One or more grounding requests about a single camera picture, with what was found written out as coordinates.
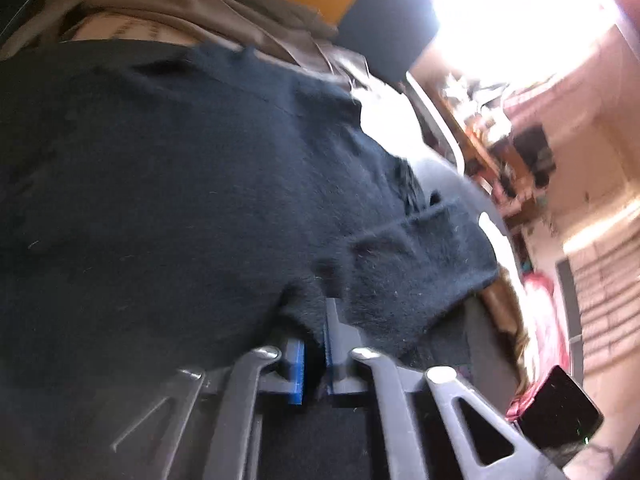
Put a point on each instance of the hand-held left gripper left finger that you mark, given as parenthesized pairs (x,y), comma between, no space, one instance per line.
(296,372)

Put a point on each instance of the red patterned blanket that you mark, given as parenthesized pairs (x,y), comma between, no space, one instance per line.
(542,320)

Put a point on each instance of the black fuzzy sweater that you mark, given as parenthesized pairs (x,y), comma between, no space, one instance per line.
(175,185)

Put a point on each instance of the beige garment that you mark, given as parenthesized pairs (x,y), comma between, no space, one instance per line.
(200,10)

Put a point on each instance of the black smartphone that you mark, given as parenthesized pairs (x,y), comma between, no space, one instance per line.
(557,407)

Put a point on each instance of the metal tube chair frame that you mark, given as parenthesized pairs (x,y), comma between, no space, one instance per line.
(435,115)

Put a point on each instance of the brown cushion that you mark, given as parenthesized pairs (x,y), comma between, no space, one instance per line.
(505,305)

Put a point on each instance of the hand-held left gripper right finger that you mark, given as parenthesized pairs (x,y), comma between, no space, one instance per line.
(328,345)

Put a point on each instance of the cluttered wooden shelf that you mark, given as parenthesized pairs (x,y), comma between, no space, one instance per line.
(500,150)

